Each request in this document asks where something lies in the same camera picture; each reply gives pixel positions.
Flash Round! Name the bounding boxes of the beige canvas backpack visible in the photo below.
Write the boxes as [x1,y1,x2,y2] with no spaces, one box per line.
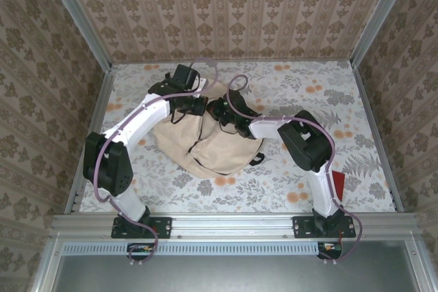
[152,81,266,181]

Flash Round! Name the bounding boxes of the red case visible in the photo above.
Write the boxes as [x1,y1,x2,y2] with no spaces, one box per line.
[330,170,347,201]

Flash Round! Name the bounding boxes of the floral table cloth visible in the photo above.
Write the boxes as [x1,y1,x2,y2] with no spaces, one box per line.
[78,61,398,214]

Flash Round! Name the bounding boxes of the grey sheet metal tray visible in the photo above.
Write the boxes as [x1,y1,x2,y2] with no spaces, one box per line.
[30,239,438,292]

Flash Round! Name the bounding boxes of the thin black right camera cable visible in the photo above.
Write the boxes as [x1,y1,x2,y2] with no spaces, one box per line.
[218,121,256,140]

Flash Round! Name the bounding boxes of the thin black camera cable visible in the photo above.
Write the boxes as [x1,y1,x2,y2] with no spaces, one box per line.
[169,109,192,126]
[218,121,256,140]

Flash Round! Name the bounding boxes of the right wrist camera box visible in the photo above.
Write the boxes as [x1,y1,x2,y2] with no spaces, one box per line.
[223,88,250,112]

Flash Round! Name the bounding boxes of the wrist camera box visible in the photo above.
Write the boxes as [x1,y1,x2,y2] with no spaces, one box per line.
[170,63,209,97]
[223,88,250,112]

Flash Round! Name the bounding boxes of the thin black left camera cable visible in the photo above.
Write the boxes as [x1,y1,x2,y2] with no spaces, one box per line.
[169,109,192,126]

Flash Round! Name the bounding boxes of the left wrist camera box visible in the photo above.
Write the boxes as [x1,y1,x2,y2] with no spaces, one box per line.
[170,63,209,97]

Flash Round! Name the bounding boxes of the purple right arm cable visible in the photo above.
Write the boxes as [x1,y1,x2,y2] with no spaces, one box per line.
[227,75,365,267]

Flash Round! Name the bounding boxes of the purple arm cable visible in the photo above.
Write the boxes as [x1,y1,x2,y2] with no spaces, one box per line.
[92,60,220,269]
[227,75,365,267]

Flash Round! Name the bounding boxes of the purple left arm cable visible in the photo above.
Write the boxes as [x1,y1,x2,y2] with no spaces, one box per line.
[92,60,220,269]

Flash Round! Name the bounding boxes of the aluminium side rail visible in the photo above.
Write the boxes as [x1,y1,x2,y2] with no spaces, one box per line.
[352,65,403,211]
[64,64,117,216]

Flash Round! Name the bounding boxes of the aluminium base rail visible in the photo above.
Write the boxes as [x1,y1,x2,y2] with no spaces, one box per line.
[51,212,421,240]

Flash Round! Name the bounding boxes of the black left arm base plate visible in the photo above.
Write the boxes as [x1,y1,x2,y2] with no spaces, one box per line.
[111,215,172,239]

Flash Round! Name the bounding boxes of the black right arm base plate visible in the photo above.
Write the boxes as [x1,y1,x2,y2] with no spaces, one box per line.
[292,215,357,239]

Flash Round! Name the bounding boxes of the grey slotted cable duct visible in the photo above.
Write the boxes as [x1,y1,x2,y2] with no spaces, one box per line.
[62,241,321,256]

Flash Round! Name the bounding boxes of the aluminium corner post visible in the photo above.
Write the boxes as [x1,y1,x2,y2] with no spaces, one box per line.
[40,0,114,71]
[350,0,417,68]

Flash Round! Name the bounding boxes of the small wired connector board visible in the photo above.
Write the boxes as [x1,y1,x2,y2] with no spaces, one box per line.
[317,241,343,261]
[127,242,155,261]

